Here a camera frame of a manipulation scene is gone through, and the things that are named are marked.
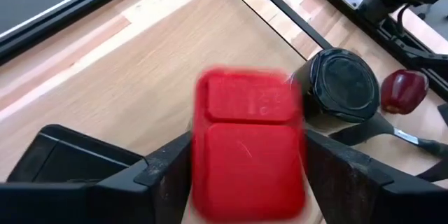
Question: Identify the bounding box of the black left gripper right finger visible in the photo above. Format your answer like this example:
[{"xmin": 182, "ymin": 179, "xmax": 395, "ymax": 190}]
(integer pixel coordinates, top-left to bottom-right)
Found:
[{"xmin": 306, "ymin": 129, "xmax": 448, "ymax": 224}]

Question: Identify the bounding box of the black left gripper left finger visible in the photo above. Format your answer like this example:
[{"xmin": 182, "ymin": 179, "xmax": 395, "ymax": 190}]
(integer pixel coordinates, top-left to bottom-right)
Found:
[{"xmin": 0, "ymin": 131, "xmax": 192, "ymax": 224}]

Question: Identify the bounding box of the green rectangular spice tin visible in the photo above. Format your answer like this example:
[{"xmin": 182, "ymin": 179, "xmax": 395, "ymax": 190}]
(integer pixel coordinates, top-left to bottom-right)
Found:
[{"xmin": 6, "ymin": 123, "xmax": 145, "ymax": 184}]

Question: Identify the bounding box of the round black-lidded spice jar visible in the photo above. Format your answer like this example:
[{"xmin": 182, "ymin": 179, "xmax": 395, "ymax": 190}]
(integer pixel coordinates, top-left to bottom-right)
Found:
[{"xmin": 287, "ymin": 47, "xmax": 382, "ymax": 134}]

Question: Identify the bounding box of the black plastic ladle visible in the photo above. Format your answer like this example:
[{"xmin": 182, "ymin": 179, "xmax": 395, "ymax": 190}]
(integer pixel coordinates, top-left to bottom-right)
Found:
[{"xmin": 328, "ymin": 111, "xmax": 448, "ymax": 159}]

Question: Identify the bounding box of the dark red bell pepper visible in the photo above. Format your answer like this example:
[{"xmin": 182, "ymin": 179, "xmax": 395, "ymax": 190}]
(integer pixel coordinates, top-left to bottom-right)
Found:
[{"xmin": 379, "ymin": 69, "xmax": 431, "ymax": 116}]

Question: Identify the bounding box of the black aluminium table frame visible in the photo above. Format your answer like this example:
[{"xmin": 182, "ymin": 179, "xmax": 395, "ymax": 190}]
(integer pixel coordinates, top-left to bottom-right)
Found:
[{"xmin": 0, "ymin": 0, "xmax": 448, "ymax": 103}]

